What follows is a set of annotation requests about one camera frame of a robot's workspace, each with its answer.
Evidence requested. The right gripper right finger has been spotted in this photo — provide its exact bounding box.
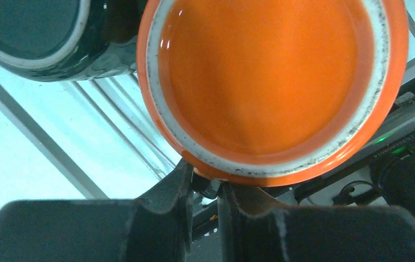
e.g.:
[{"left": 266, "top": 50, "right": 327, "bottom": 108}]
[{"left": 218, "top": 183, "right": 415, "bottom": 261}]

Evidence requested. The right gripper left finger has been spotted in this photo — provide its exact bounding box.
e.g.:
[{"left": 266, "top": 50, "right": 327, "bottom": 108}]
[{"left": 0, "top": 160, "right": 193, "bottom": 261}]

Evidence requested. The orange mug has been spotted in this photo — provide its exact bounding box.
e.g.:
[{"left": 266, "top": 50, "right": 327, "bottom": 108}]
[{"left": 136, "top": 1, "right": 408, "bottom": 187}]

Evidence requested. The dark green mug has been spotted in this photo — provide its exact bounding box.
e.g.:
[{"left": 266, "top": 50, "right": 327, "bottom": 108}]
[{"left": 0, "top": 0, "right": 147, "bottom": 82}]

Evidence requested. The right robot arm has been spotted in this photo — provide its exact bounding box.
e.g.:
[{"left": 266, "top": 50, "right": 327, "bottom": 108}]
[{"left": 0, "top": 144, "right": 415, "bottom": 261}]

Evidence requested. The wire dish rack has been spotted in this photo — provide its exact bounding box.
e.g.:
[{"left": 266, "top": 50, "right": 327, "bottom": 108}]
[{"left": 0, "top": 10, "right": 415, "bottom": 200}]

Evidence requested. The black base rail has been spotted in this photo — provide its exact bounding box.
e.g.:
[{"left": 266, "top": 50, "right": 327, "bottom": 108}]
[{"left": 265, "top": 77, "right": 415, "bottom": 200}]

